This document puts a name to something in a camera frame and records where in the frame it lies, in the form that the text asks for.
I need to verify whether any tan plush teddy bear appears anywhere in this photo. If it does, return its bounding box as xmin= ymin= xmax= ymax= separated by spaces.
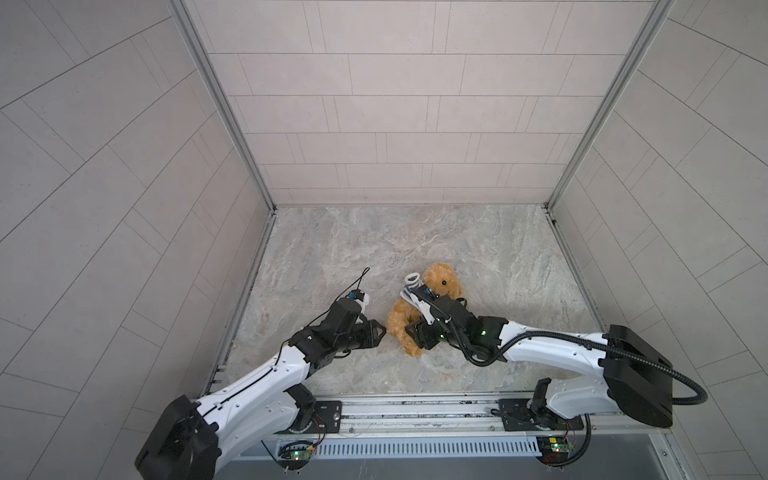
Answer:
xmin=385 ymin=262 xmax=466 ymax=359

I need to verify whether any blue white striped knit sweater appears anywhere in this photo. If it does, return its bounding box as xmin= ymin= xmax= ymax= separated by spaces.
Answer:
xmin=400 ymin=272 xmax=427 ymax=308

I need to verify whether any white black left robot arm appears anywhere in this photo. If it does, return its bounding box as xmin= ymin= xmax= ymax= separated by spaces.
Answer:
xmin=134 ymin=290 xmax=386 ymax=479

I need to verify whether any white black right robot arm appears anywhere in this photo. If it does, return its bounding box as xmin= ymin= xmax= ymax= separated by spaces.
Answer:
xmin=400 ymin=289 xmax=673 ymax=430

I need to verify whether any white ventilation grille strip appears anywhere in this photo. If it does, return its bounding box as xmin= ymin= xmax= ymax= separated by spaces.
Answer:
xmin=313 ymin=436 xmax=542 ymax=460

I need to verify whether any left green circuit board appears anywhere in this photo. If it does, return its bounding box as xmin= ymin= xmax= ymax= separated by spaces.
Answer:
xmin=277 ymin=440 xmax=317 ymax=471

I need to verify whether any green circuit board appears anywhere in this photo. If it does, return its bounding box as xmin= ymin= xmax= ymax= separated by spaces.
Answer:
xmin=277 ymin=440 xmax=317 ymax=471
xmin=536 ymin=436 xmax=574 ymax=465

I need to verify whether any right green circuit board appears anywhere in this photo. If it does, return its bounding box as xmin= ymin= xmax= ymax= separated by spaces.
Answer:
xmin=536 ymin=436 xmax=574 ymax=465

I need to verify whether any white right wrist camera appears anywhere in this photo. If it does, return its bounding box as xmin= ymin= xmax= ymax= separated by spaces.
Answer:
xmin=416 ymin=284 xmax=437 ymax=325

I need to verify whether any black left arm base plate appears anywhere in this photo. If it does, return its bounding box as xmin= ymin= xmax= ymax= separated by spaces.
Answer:
xmin=281 ymin=401 xmax=343 ymax=435

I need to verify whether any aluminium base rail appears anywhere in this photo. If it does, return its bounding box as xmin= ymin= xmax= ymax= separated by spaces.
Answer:
xmin=248 ymin=391 xmax=637 ymax=443

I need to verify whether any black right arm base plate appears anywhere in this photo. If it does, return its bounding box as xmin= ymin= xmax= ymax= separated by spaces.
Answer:
xmin=490 ymin=399 xmax=584 ymax=432

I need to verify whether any black corrugated cable conduit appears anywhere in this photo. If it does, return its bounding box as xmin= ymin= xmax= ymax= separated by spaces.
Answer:
xmin=419 ymin=287 xmax=709 ymax=407

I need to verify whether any aluminium left corner post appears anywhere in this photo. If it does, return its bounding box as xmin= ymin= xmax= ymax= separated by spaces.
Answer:
xmin=167 ymin=0 xmax=277 ymax=216

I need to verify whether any aluminium corner post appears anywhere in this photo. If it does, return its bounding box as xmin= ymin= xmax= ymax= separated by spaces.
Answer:
xmin=545 ymin=0 xmax=675 ymax=217
xmin=167 ymin=0 xmax=277 ymax=216

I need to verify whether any aluminium right corner post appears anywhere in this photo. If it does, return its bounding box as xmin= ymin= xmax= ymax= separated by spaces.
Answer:
xmin=545 ymin=0 xmax=675 ymax=217

